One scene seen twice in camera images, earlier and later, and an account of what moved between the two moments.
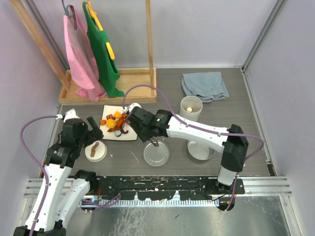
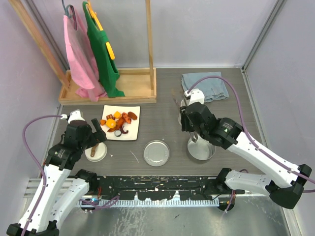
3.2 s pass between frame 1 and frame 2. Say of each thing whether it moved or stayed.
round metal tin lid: stayed
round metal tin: stayed
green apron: stayed
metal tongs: moved
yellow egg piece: stayed
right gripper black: moved
